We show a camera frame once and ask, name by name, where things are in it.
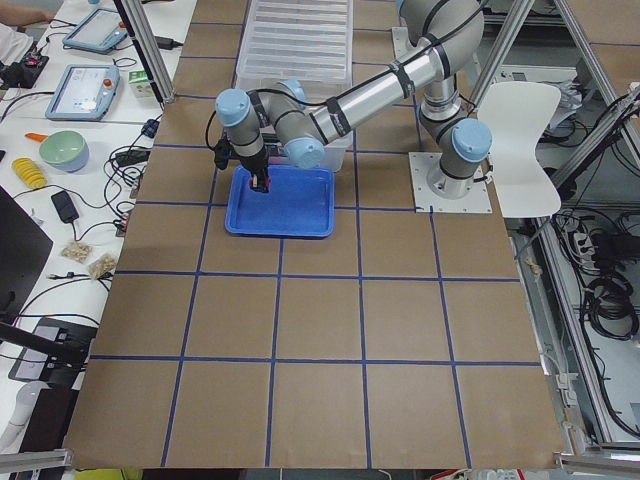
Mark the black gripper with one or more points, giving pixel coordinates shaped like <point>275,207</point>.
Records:
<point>255,164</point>

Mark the red block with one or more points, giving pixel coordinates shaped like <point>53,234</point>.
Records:
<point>259,185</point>

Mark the clear plastic box lid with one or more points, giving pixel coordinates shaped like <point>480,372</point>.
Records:
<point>310,41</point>

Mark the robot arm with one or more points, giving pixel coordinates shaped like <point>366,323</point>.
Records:
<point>443,35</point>

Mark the clear plastic storage box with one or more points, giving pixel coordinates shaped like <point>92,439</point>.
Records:
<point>333,157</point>

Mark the blue plastic tray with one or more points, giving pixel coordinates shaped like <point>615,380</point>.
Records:
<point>300,203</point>

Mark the green white carton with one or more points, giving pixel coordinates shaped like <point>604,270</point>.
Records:
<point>139,84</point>

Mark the near teach pendant tablet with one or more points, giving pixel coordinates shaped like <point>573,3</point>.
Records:
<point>84,93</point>

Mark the teach pendant tablet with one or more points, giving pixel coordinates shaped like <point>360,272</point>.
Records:
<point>84,93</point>
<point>100,32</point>

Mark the green bowl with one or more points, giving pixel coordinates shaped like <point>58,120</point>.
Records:
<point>66,151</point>

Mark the black power adapter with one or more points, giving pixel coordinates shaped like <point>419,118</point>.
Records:
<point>64,207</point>

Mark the far teach pendant tablet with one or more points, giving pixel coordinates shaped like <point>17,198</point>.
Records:
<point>100,32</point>

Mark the orange toy carrot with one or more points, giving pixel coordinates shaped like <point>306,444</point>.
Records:
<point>36,137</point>

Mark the yellow toy banana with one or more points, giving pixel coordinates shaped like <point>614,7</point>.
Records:
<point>29,173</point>

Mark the white chair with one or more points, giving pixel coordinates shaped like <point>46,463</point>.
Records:
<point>517,113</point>

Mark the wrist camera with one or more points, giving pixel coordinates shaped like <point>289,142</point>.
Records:
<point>223,152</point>

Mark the aluminium frame post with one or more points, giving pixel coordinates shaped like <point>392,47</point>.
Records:
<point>139,30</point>

